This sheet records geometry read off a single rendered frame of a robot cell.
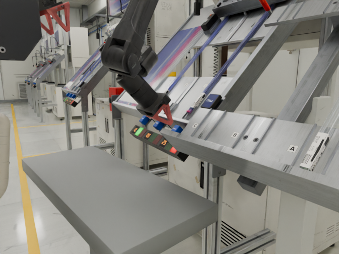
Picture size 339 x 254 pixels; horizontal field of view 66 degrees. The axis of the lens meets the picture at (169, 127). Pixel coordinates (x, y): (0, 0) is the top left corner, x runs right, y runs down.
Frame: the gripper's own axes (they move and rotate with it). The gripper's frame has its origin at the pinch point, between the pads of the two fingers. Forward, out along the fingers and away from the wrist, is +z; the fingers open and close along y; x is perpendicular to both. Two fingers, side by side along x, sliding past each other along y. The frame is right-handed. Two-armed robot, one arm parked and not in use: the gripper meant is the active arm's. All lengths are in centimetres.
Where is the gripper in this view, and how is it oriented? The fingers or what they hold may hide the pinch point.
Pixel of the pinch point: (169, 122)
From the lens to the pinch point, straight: 76.2
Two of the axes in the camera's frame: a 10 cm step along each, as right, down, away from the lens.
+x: -6.1, 7.6, -2.2
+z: 6.0, 6.3, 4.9
